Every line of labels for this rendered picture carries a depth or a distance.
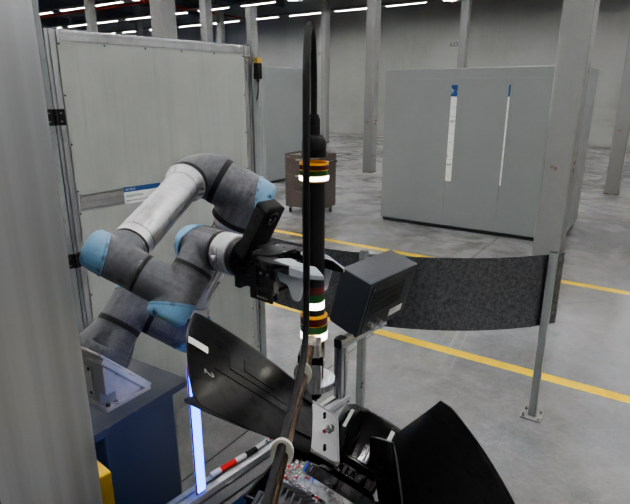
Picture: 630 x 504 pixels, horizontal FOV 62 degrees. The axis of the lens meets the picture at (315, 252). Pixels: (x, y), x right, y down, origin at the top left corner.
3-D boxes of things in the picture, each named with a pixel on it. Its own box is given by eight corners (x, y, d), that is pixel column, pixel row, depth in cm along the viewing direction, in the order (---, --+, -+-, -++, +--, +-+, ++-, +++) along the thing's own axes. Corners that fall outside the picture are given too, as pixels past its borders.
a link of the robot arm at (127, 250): (194, 129, 127) (81, 234, 87) (234, 151, 128) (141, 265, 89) (179, 166, 134) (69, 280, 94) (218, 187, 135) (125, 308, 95)
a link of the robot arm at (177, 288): (129, 304, 97) (159, 253, 100) (183, 331, 99) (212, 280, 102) (123, 299, 90) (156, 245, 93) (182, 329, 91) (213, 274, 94)
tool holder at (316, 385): (332, 403, 82) (333, 346, 79) (287, 400, 82) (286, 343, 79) (336, 374, 90) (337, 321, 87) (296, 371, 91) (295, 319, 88)
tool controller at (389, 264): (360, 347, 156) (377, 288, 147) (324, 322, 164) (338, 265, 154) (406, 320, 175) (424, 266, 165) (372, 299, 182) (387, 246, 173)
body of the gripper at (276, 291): (305, 293, 89) (257, 278, 97) (305, 244, 87) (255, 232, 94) (273, 306, 83) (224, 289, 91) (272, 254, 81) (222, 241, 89)
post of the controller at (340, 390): (340, 399, 158) (341, 340, 152) (333, 396, 160) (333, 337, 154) (347, 395, 160) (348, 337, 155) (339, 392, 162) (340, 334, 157)
